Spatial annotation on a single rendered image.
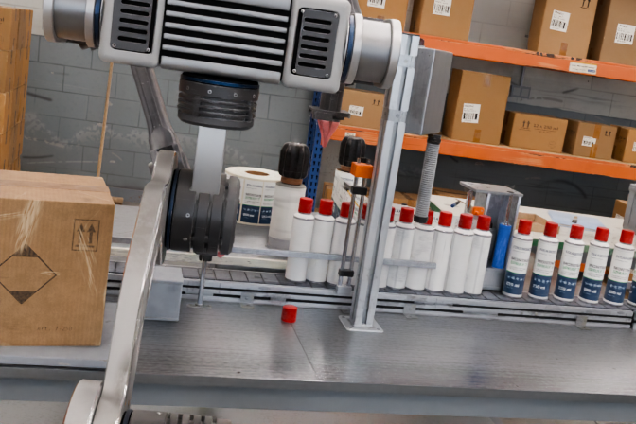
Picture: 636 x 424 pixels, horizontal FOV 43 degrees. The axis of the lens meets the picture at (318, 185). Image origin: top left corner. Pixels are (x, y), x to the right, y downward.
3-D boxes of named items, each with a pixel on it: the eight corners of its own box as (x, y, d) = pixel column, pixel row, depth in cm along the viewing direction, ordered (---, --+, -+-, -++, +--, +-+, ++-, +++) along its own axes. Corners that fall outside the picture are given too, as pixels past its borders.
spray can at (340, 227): (345, 281, 200) (358, 202, 197) (346, 288, 195) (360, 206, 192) (325, 278, 200) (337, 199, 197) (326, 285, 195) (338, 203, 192)
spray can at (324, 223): (321, 277, 201) (333, 198, 197) (328, 284, 196) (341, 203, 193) (301, 276, 199) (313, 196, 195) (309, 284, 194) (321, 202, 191)
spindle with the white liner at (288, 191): (294, 245, 228) (309, 142, 223) (300, 254, 220) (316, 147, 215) (263, 242, 226) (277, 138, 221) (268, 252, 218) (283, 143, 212)
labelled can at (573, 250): (566, 297, 216) (581, 223, 213) (576, 304, 211) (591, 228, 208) (549, 295, 215) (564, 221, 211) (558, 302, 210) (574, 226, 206)
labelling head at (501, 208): (487, 276, 225) (504, 186, 220) (508, 291, 212) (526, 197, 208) (441, 273, 221) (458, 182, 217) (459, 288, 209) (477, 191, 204)
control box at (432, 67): (440, 132, 191) (453, 52, 188) (421, 135, 176) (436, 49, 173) (399, 125, 195) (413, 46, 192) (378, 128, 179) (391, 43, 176)
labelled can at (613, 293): (615, 301, 220) (631, 228, 216) (627, 307, 215) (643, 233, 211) (598, 299, 218) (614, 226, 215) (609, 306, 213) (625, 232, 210)
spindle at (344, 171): (350, 221, 265) (363, 136, 260) (358, 228, 256) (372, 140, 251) (325, 219, 262) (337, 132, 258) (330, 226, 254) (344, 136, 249)
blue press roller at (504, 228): (497, 280, 215) (508, 220, 212) (503, 284, 212) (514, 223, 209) (486, 279, 214) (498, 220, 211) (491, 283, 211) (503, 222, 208)
